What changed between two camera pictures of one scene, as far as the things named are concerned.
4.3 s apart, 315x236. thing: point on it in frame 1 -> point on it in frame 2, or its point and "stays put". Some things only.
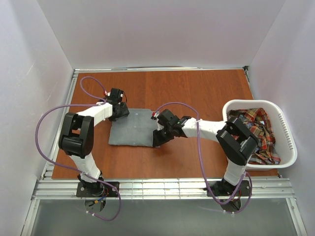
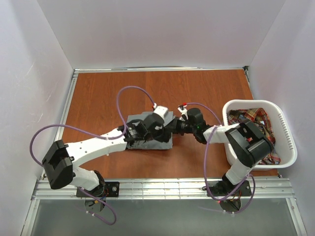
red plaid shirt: [257, 120] stays put
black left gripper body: [121, 111] -> [162, 132]
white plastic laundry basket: [285, 146] stays put
